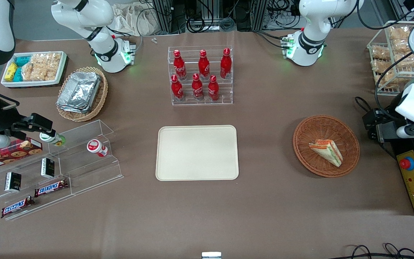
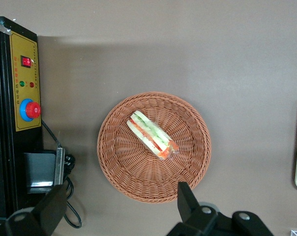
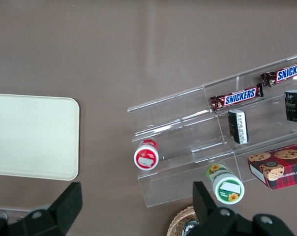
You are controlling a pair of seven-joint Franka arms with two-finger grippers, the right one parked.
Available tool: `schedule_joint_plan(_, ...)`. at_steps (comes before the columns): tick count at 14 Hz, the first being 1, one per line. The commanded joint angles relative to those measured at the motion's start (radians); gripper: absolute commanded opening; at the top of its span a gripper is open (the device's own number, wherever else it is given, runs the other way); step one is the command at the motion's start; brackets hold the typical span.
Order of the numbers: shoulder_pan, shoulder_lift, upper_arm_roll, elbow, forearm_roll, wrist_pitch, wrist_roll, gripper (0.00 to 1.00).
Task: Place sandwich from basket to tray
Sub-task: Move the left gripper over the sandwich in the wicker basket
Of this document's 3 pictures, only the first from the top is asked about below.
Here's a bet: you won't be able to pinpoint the triangular sandwich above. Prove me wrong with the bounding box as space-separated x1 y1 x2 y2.
308 139 344 168

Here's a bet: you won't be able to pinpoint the aluminium foil tray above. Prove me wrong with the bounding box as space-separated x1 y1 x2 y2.
57 103 92 114
57 71 102 110

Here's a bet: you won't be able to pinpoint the white rectangular snack tray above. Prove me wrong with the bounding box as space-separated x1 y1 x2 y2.
1 51 68 88

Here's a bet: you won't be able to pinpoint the light wicker basket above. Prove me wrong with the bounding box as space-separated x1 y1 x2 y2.
56 67 109 122

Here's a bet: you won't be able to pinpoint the brown wicker basket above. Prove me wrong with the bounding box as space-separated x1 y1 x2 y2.
293 115 360 178

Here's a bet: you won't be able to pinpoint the beige plastic tray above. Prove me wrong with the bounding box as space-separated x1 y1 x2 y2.
156 125 239 181

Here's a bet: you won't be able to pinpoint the red cookie box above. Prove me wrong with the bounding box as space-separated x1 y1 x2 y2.
0 138 43 172

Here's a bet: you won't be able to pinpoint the green capped small bottle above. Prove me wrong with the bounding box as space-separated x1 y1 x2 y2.
39 132 66 147

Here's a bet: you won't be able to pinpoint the yellow snack pack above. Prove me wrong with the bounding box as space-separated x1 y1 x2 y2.
5 63 18 82

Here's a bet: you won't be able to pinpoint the small black box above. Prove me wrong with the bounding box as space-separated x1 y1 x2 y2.
5 172 22 192
41 158 56 179

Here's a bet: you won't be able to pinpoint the clear bagged fried snack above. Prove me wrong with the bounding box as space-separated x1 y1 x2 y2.
393 38 413 53
388 26 411 40
372 46 391 61
372 59 396 74
394 51 414 69
376 70 405 89

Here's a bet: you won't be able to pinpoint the rice cracker pack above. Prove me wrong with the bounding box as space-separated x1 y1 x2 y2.
22 64 58 82
31 53 62 68

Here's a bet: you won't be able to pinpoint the clear acrylic stepped shelf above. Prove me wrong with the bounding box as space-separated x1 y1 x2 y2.
47 120 124 197
0 142 74 221

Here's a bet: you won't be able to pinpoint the snickers bar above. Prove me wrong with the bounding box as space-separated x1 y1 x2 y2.
34 179 69 198
1 196 35 219

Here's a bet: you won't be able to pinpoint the red capped yogurt bottle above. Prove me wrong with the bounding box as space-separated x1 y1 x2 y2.
87 139 109 158

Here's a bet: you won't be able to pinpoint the white plastic bag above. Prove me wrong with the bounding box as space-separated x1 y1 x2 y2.
112 3 157 36

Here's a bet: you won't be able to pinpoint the red cola bottle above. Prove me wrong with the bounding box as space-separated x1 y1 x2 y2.
220 48 233 79
173 50 188 81
192 73 204 101
171 74 185 101
207 75 220 101
198 50 211 81

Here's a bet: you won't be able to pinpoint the clear acrylic bottle rack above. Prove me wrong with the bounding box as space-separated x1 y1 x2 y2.
168 45 234 106

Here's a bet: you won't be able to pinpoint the black equipment rack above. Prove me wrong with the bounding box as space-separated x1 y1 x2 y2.
149 0 303 33

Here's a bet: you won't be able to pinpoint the white wire rack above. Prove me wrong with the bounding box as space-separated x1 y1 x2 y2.
367 21 414 96

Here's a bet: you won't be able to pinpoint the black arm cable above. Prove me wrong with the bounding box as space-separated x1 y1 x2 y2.
357 0 414 121

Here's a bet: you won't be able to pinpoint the black looped table cable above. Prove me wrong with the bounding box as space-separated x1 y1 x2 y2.
354 96 377 124

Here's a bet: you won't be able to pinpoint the black floor cables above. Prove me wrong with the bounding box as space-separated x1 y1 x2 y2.
337 243 414 259

